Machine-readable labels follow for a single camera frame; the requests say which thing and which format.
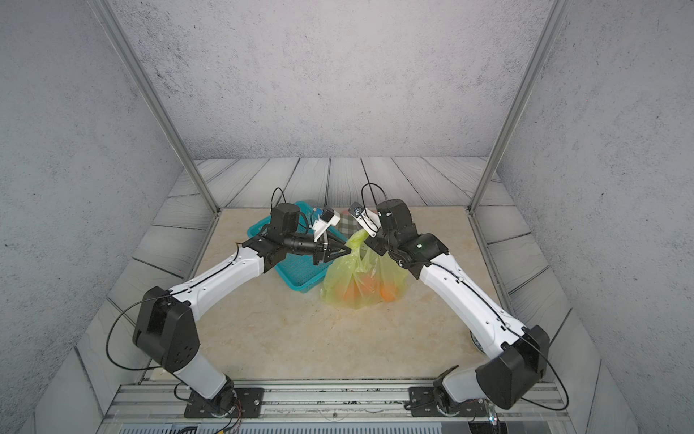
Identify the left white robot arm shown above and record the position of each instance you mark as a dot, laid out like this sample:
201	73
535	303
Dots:
166	328

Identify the orange fruit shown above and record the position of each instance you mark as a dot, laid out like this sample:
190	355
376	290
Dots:
349	294
369	285
389	293

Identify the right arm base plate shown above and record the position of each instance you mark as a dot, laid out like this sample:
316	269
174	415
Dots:
429	402

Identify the aluminium mounting rail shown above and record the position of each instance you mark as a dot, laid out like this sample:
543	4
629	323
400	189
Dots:
329	406

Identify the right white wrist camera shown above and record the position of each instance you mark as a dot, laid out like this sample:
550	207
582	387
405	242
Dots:
367	219

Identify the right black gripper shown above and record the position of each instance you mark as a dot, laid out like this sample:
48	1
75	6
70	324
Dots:
374	243

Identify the yellow-green plastic bag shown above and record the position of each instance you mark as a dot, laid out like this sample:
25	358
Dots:
362	260

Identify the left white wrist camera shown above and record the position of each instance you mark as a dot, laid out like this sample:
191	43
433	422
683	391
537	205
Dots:
325	218

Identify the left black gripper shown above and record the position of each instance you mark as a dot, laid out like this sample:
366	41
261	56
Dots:
323	246

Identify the green checkered cloth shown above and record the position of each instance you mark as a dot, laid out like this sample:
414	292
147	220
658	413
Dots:
348	225

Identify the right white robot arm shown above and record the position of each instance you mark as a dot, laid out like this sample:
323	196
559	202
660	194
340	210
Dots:
518	356

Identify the teal plastic basket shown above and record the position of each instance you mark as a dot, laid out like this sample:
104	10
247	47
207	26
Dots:
299	272

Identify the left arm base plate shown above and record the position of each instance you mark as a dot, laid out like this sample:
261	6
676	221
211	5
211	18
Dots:
238	402

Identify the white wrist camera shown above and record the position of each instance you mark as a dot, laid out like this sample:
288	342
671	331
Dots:
325	218
367	219

